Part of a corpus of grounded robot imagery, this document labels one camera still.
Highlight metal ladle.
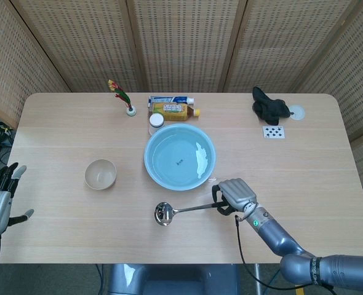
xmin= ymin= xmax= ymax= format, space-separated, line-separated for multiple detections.
xmin=154 ymin=201 xmax=224 ymax=227

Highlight blue plastic basin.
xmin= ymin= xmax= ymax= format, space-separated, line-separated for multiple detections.
xmin=143 ymin=124 xmax=217 ymax=192

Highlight black crumpled cloth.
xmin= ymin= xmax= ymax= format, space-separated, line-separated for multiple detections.
xmin=252 ymin=86 xmax=293 ymax=126

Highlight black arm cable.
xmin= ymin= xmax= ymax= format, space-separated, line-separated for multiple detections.
xmin=234 ymin=214 xmax=336 ymax=293

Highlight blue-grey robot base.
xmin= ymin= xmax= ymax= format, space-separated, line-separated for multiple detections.
xmin=107 ymin=263 xmax=241 ymax=295

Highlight woven folding screen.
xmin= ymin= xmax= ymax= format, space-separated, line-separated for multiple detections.
xmin=0 ymin=0 xmax=363 ymax=203

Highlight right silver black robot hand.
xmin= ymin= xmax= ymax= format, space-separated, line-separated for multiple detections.
xmin=211 ymin=178 xmax=259 ymax=216

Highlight white lidded jar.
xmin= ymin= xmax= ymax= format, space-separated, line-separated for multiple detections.
xmin=149 ymin=113 xmax=166 ymax=128

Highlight toothpaste tube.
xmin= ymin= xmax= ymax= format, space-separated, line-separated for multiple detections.
xmin=147 ymin=95 xmax=195 ymax=108

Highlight white round table grommet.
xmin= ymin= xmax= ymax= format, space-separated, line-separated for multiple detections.
xmin=289 ymin=104 xmax=306 ymax=120

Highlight spades playing card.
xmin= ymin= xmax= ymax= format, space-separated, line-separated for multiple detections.
xmin=262 ymin=125 xmax=285 ymax=140

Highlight metal table leg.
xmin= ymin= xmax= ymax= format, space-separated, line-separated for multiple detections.
xmin=253 ymin=263 xmax=263 ymax=295

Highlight beige bowl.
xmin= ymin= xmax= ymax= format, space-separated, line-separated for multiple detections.
xmin=84 ymin=159 xmax=118 ymax=191

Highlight yellow tea bottle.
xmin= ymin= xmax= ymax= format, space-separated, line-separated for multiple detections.
xmin=148 ymin=103 xmax=201 ymax=122

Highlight feather shuttlecock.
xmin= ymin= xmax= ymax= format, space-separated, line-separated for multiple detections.
xmin=108 ymin=79 xmax=138 ymax=117

